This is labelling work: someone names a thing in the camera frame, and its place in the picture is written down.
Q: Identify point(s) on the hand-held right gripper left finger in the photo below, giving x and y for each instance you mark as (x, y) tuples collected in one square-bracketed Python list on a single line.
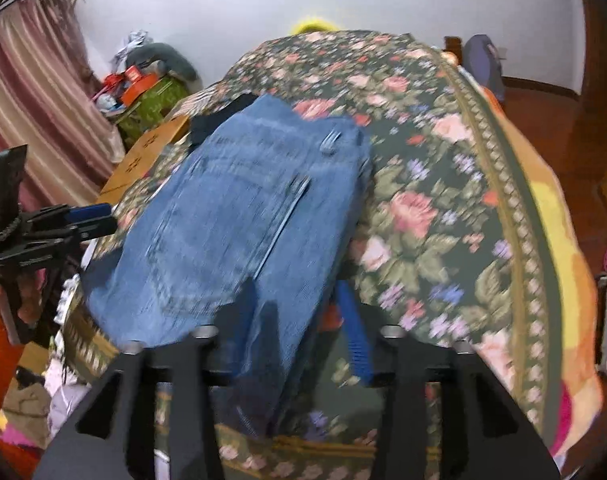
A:
[(236, 315)]

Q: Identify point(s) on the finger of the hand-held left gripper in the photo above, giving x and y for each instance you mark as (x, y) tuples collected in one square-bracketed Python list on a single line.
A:
[(91, 227), (91, 211)]

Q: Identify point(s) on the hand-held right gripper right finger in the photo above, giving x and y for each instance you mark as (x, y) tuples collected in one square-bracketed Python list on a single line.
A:
[(356, 340)]

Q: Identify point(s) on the blue denim pants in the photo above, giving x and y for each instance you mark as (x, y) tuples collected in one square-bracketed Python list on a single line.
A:
[(223, 210)]

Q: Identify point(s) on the wooden laptop table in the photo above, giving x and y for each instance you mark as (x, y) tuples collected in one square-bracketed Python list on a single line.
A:
[(148, 150)]

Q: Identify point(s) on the striped pink curtain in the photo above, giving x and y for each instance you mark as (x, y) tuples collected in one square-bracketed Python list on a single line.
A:
[(38, 95)]

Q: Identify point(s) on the green fabric storage box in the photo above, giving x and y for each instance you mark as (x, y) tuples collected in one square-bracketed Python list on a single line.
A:
[(153, 105)]

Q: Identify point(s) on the orange box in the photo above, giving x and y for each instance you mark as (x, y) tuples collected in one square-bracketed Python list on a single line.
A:
[(138, 87)]

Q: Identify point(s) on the black cloth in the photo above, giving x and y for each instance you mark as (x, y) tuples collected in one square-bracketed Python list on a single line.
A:
[(208, 125)]

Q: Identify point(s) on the striped orange white cloth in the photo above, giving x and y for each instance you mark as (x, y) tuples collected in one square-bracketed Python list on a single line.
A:
[(203, 97)]

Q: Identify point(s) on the white crumpled cloth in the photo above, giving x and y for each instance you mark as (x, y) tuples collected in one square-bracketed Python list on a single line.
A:
[(133, 45)]

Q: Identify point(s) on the grey long pillow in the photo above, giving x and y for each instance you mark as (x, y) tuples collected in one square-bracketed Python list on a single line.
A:
[(168, 57)]

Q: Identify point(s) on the floral blanket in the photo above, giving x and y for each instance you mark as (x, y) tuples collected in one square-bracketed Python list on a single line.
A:
[(433, 185)]

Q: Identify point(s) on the orange yellow blanket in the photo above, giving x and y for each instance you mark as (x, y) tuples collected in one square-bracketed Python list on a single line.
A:
[(558, 220)]

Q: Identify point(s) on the yellow foam tube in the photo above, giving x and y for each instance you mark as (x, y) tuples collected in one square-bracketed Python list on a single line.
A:
[(313, 25)]

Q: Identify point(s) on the purple backpack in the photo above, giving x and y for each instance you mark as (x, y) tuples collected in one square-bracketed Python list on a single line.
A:
[(483, 65)]

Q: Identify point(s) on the wooden bed post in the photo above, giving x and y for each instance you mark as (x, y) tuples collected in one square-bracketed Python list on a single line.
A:
[(452, 50)]

